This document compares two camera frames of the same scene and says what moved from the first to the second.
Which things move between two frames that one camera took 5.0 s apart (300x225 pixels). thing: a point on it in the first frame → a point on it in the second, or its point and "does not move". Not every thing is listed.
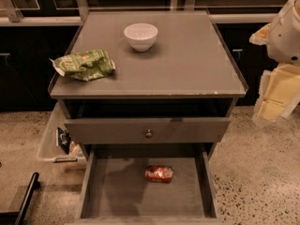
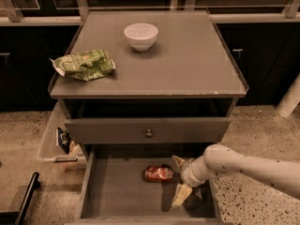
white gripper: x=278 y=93 → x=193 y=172
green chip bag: x=84 y=65 does not move
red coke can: x=158 y=173 does not move
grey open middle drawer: x=112 y=188 does not move
